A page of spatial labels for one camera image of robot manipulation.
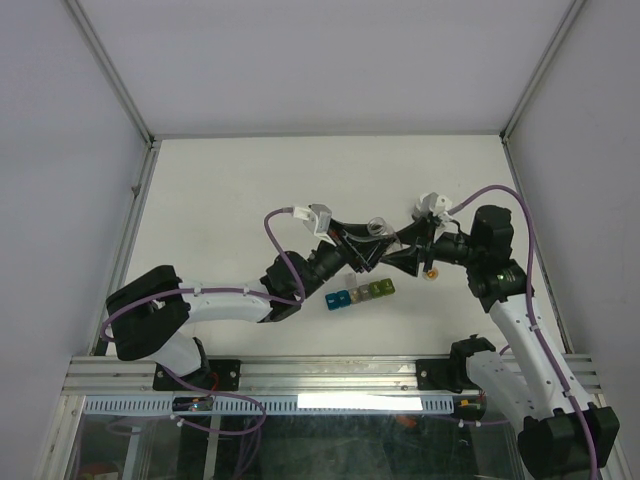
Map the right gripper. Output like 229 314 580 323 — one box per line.
382 214 482 277

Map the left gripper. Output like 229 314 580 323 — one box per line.
298 220 395 300

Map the green pill box THUR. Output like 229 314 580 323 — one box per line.
379 278 396 296

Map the clear pill box SAT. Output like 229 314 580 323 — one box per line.
357 285 373 302

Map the green pill box SUN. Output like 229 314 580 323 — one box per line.
368 282 385 298

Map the teal pill box FRI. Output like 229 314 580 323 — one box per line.
335 290 352 308

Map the teal pill box MON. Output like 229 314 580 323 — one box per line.
325 293 340 311

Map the clear pill jar gold lid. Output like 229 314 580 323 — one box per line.
366 217 402 252

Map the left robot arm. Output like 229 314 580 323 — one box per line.
100 220 397 389

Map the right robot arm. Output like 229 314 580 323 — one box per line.
384 205 620 479

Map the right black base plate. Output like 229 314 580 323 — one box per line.
415 358 480 394

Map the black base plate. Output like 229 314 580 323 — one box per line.
152 358 242 392
415 358 480 394

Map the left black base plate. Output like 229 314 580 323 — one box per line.
152 358 242 392

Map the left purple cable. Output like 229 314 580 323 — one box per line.
101 207 314 446

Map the aluminium mounting rail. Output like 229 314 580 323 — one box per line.
63 353 599 397

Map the grey slotted cable duct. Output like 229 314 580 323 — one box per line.
85 394 454 416

